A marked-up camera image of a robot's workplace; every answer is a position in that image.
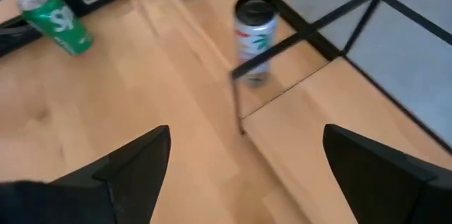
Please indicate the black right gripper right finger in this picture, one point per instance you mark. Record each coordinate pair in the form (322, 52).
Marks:
(388, 188)

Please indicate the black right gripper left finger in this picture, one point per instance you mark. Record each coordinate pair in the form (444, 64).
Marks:
(134, 181)

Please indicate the green Sprite can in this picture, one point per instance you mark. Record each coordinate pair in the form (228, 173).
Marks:
(58, 22)

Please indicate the silver Celsius peach vibe can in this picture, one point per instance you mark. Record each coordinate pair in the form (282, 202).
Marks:
(256, 36)

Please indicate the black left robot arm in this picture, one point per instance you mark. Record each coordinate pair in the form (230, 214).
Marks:
(14, 38)

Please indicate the wooden shelf with black frame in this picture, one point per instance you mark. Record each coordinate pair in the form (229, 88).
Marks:
(335, 111)

